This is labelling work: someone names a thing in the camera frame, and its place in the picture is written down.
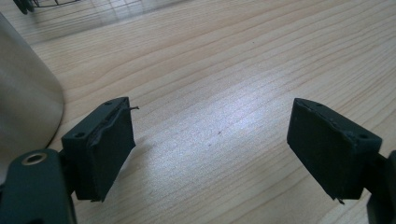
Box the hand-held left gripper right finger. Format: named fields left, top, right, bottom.
left=286, top=97, right=383, bottom=205

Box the black wire rack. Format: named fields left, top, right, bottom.
left=12, top=0, right=82, bottom=15

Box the beige curved container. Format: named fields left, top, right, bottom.
left=0, top=12, right=65, bottom=185

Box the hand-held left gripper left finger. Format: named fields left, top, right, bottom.
left=61, top=96, right=140, bottom=203

